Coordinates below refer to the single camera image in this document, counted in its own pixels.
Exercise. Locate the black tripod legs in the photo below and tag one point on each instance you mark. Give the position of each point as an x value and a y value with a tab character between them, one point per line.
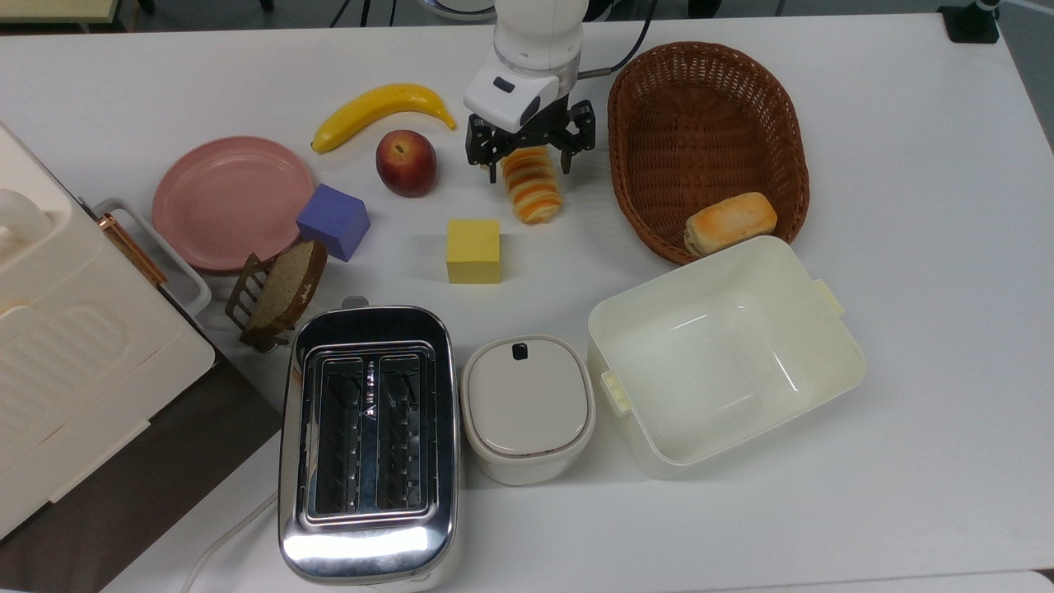
362	10

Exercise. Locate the large open white container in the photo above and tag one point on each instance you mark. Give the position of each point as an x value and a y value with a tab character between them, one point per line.
725	362

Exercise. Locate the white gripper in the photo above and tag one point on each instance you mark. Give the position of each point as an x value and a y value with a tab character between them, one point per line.
510	95

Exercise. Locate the black clamp mount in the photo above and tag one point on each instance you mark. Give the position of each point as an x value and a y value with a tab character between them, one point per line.
970	25

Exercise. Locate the red peach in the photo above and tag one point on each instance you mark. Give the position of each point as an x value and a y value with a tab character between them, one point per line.
406	163

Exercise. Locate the golden bread roll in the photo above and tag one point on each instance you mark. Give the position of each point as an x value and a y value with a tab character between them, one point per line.
731	222

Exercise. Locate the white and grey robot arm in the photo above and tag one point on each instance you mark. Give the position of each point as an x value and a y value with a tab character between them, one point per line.
539	33

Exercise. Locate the brass toast rack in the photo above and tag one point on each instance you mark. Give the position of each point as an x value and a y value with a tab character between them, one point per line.
240	296

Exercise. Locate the pink plate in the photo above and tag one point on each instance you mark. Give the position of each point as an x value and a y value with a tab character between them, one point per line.
226	202

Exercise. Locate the brown wicker basket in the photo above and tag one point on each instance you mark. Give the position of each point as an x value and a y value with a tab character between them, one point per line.
659	140

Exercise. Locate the striped orange bread loaf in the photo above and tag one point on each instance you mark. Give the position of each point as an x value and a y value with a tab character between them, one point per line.
533	193

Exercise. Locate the small white lidded container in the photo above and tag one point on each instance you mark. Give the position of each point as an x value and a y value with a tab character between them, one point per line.
527	403

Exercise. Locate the light wooden desk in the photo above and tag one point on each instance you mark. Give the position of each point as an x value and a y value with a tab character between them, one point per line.
49	8

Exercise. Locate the yellow cube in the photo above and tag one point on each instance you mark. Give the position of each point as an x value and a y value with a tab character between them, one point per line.
473	251

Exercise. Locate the brown bread slice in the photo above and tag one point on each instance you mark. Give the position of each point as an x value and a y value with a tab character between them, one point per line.
288	284

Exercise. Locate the chrome two-slot toaster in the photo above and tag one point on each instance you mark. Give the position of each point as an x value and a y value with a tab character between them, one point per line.
370	543

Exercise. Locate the yellow banana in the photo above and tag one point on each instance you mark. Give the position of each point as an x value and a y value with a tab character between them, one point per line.
379	105

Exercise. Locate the purple cube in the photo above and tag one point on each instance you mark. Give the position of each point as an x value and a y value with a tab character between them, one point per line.
333	221

